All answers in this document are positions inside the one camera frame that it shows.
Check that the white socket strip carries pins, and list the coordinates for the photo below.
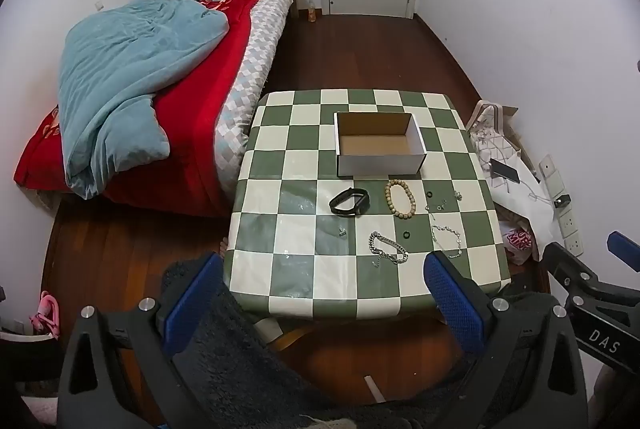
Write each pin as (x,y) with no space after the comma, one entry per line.
(571,231)

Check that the black fitness band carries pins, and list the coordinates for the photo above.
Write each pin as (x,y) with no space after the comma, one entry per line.
(361,195)

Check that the green white checkered tablecloth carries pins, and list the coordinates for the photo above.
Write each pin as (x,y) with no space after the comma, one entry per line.
(300,149)

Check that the dark grey fleece cloth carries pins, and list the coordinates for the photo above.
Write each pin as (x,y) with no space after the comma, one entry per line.
(250,374)

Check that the brown cardboard piece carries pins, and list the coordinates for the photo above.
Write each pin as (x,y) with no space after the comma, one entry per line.
(507,110)

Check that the red white plastic bag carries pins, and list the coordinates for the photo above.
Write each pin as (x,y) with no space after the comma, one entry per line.
(517,241)

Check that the black smartphone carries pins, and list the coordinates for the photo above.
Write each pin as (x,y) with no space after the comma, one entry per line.
(505,171)

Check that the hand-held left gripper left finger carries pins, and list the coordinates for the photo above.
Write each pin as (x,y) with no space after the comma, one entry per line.
(192,304)

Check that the bed with red sheet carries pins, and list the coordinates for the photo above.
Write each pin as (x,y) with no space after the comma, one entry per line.
(190,119)

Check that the black charger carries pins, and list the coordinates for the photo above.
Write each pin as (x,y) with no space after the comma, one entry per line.
(562,201)

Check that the pink slippers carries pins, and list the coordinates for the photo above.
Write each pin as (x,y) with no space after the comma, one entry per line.
(45,316)

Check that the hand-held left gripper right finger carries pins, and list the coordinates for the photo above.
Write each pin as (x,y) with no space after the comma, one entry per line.
(452,304)

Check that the white paper strip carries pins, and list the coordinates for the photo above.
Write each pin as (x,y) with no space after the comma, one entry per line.
(372,389)

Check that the white switch plate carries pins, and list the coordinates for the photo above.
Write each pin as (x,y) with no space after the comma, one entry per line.
(550,174)

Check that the white cardboard box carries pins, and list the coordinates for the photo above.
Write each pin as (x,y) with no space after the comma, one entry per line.
(375,144)

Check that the white bags pile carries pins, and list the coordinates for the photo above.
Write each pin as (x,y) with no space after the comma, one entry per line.
(530,214)

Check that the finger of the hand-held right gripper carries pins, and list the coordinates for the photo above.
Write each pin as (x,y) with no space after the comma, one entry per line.
(624,250)
(575,276)

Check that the checkered bed sheet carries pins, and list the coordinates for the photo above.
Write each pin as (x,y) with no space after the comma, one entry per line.
(250,59)

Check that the plastic bottle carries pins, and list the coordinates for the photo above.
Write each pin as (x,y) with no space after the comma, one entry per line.
(312,11)

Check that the blue duvet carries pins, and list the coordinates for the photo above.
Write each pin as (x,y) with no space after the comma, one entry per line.
(130,59)

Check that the white quilted tote bag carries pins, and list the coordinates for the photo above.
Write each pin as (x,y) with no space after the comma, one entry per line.
(495,144)

